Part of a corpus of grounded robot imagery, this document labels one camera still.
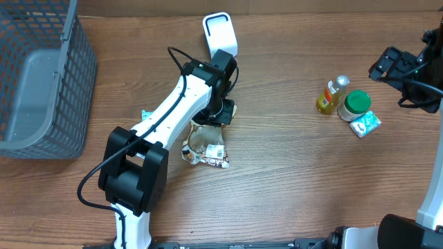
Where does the brown Pantree snack bag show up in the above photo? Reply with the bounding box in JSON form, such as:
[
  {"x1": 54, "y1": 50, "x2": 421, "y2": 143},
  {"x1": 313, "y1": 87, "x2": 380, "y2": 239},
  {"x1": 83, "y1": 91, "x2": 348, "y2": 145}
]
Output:
[{"x1": 181, "y1": 120, "x2": 230, "y2": 169}]

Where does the green lid white jar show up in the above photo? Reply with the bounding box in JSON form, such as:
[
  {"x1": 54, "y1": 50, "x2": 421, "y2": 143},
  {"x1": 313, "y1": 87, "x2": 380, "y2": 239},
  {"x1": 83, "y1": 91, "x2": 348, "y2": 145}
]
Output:
[{"x1": 337, "y1": 90, "x2": 371, "y2": 122}]

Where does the small teal tissue pack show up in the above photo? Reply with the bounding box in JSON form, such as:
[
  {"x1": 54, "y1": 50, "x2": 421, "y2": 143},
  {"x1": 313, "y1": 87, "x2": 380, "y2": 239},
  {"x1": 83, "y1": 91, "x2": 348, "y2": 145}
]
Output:
[{"x1": 350, "y1": 111, "x2": 381, "y2": 138}]

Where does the teal wet wipes pack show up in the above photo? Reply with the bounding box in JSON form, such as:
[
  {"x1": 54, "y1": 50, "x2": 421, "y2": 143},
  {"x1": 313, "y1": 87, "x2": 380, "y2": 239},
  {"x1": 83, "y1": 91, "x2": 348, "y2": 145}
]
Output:
[{"x1": 141, "y1": 110, "x2": 152, "y2": 121}]

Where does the yellow oil bottle silver cap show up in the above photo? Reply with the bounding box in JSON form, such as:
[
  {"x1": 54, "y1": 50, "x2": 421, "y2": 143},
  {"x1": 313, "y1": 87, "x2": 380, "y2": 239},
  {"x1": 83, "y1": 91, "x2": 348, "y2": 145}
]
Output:
[{"x1": 316, "y1": 75, "x2": 350, "y2": 114}]

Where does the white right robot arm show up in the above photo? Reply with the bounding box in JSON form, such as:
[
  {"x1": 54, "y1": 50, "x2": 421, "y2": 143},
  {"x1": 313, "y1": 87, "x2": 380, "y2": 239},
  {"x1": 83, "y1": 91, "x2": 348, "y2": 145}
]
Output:
[{"x1": 311, "y1": 12, "x2": 442, "y2": 248}]

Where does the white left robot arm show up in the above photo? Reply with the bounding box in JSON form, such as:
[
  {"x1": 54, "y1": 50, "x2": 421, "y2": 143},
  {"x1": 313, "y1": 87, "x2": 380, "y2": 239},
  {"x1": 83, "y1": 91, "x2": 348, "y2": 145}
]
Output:
[{"x1": 98, "y1": 50, "x2": 238, "y2": 248}]

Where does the white barcode scanner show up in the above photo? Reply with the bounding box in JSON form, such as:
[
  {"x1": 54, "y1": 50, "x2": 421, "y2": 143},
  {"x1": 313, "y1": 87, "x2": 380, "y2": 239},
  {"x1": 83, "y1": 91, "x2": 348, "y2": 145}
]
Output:
[{"x1": 202, "y1": 12, "x2": 238, "y2": 58}]

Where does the dark grey plastic basket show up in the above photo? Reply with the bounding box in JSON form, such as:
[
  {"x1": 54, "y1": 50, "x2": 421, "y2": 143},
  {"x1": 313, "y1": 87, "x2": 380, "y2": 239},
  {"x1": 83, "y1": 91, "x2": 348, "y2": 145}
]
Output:
[{"x1": 1, "y1": 0, "x2": 98, "y2": 159}]

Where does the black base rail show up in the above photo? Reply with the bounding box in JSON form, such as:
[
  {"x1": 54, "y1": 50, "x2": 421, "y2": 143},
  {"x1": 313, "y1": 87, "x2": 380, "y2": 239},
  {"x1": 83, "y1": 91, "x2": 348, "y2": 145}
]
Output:
[{"x1": 82, "y1": 237, "x2": 333, "y2": 249}]

